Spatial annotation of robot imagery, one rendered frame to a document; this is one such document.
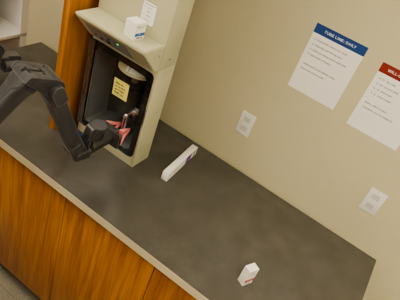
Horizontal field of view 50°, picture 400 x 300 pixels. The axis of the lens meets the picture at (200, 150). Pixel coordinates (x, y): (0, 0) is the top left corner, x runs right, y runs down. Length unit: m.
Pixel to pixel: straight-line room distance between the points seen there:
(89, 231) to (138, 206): 0.23
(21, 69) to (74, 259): 1.02
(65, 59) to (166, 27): 0.47
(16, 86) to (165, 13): 0.59
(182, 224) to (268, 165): 0.54
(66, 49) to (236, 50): 0.69
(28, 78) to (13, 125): 0.83
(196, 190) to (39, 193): 0.65
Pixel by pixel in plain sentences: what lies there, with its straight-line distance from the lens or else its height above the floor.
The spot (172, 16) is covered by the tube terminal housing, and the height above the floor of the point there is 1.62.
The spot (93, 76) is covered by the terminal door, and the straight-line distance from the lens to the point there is 1.81.
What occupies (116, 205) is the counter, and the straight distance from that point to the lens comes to 1.68.
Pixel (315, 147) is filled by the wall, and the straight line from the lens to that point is 1.89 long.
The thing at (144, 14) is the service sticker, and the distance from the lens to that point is 1.58.
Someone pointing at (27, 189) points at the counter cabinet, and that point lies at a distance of 1.97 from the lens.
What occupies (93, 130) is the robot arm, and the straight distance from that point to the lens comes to 1.51.
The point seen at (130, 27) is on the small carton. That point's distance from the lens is 1.52.
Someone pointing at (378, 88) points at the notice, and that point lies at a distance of 1.75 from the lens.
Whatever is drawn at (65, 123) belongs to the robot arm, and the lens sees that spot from 1.38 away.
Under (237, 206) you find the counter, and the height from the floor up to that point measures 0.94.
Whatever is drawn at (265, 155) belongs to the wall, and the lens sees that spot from 1.99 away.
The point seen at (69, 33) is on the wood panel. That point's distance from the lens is 1.75.
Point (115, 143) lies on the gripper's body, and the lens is 1.65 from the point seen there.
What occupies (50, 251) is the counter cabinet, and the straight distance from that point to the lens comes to 2.08.
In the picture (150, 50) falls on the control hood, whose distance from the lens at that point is 1.49.
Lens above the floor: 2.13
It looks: 35 degrees down
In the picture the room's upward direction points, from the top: 21 degrees clockwise
